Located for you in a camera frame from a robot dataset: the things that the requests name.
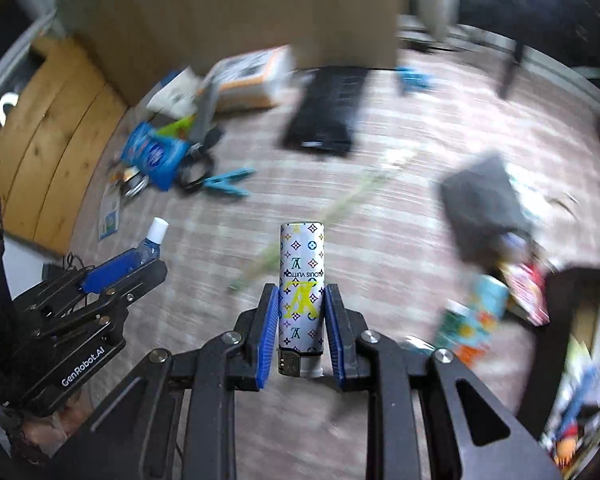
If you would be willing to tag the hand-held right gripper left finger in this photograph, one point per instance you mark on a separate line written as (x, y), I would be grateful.
(265, 340)

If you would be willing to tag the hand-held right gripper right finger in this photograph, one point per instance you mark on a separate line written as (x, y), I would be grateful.
(339, 340)

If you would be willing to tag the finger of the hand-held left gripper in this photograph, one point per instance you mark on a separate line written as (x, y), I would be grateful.
(140, 280)
(110, 270)

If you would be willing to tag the small blue bottle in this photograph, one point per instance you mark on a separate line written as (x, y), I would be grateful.
(155, 235)

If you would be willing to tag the white patterned lighter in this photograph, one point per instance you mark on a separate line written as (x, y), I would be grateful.
(302, 270)

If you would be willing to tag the black storage bin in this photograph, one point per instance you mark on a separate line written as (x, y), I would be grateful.
(560, 340)

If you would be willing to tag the person's left hand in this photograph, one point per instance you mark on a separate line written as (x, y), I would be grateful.
(50, 432)

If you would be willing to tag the white card package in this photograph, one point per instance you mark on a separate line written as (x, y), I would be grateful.
(110, 215)

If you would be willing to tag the small yellow packet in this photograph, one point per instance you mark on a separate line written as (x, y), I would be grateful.
(117, 174)

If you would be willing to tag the checked beige rug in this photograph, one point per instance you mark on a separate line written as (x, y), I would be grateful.
(380, 240)

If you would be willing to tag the blue wet wipes pack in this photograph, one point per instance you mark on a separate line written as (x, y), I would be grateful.
(155, 155)

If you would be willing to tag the light blue clothespin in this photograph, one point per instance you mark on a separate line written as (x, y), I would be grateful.
(225, 180)

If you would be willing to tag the pine wood board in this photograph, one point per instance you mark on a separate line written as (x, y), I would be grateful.
(45, 150)

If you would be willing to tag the colourful printed can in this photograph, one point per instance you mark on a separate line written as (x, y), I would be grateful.
(475, 315)

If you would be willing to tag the green packet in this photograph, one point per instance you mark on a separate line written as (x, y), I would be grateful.
(177, 126)

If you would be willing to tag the white paper receipt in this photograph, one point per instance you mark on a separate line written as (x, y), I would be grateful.
(175, 92)

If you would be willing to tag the red snack packet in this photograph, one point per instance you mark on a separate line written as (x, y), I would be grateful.
(527, 290)

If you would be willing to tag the grey pouch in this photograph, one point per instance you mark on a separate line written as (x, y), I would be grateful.
(480, 200)

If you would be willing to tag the orange tissue pack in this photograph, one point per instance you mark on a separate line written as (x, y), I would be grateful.
(245, 80)

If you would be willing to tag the black flat pouch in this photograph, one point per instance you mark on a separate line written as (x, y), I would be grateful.
(325, 110)

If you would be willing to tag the blue plastic item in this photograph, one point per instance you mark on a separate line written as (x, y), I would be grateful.
(577, 395)

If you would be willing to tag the orange toy figure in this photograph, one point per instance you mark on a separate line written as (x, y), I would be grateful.
(566, 447)

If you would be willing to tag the blue scissors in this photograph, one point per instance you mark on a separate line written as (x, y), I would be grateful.
(415, 80)

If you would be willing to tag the light wood cabinet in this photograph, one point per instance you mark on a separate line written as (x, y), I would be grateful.
(230, 10)

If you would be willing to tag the black light stand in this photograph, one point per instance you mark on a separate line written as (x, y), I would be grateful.
(512, 70)

